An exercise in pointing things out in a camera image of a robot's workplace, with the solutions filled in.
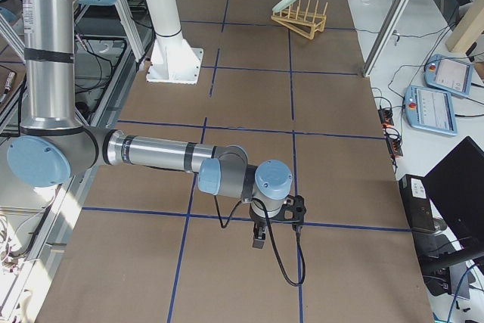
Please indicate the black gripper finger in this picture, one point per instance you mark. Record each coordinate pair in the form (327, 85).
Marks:
(258, 237)

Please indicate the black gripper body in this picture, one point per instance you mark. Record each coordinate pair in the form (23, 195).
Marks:
(259, 220)

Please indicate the light green plate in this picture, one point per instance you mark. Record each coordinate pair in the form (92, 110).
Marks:
(282, 4)

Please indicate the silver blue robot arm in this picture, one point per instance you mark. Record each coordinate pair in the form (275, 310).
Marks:
(53, 145)

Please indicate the wooden dish rack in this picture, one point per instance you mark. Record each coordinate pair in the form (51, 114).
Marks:
(305, 19)

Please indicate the orange black power strip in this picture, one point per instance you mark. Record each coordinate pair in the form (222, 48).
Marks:
(392, 135)

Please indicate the black computer box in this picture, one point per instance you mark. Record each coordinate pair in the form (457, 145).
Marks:
(417, 206)

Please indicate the blue teach pendant far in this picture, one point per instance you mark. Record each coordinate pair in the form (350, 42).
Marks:
(449, 74)

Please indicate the blue teach pendant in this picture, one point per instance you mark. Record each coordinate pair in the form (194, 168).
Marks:
(449, 74)
(430, 109)

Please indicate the wooden plank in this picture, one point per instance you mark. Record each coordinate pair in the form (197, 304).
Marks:
(468, 29)

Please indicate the blue teach pendant near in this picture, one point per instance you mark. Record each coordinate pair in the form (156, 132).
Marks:
(430, 109)

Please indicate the black monitor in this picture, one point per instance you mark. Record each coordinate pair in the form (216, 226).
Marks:
(455, 186)

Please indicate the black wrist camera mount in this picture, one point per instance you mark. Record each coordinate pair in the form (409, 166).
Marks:
(293, 210)

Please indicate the aluminium frame post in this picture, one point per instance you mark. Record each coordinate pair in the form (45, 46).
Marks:
(388, 27)

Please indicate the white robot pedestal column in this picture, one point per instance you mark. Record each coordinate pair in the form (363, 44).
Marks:
(173, 60)

